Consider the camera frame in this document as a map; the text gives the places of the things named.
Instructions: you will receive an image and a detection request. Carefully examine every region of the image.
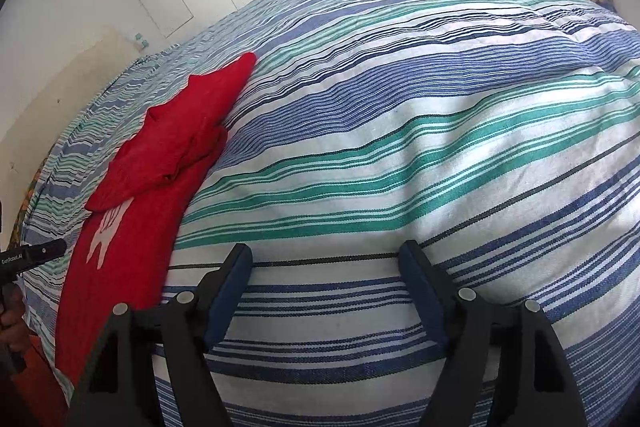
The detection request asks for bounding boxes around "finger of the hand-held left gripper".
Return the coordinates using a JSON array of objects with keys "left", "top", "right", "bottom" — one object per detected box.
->
[{"left": 24, "top": 240, "right": 67, "bottom": 265}]

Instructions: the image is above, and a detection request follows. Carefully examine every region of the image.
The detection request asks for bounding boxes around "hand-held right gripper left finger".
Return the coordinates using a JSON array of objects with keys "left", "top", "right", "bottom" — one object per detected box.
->
[{"left": 65, "top": 243, "right": 254, "bottom": 427}]

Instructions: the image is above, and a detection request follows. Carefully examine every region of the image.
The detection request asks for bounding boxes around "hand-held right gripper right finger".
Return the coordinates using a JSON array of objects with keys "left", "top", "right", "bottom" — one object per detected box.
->
[{"left": 398, "top": 240, "right": 589, "bottom": 427}]

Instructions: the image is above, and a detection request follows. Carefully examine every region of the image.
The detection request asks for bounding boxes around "red sweater with white rabbit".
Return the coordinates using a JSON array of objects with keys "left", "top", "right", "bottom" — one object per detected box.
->
[{"left": 54, "top": 52, "right": 258, "bottom": 400}]

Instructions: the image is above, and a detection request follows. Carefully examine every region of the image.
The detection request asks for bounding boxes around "person's left hand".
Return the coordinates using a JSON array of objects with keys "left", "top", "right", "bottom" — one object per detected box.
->
[{"left": 0, "top": 286, "right": 26, "bottom": 349}]

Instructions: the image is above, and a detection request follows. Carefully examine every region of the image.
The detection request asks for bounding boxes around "orange floral bed sheet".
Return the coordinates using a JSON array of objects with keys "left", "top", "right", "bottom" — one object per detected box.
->
[{"left": 10, "top": 172, "right": 48, "bottom": 238}]

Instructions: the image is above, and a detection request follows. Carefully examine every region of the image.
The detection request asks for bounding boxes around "orange fleece cloth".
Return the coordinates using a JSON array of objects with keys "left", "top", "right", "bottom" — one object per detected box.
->
[{"left": 20, "top": 332, "right": 68, "bottom": 408}]

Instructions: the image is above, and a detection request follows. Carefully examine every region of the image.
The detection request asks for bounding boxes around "beige headboard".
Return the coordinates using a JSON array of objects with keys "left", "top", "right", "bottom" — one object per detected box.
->
[{"left": 0, "top": 32, "right": 138, "bottom": 208}]

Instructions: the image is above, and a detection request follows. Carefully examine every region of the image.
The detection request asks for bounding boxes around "striped blue green white blanket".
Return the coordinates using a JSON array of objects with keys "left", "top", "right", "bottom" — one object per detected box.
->
[{"left": 20, "top": 0, "right": 640, "bottom": 427}]

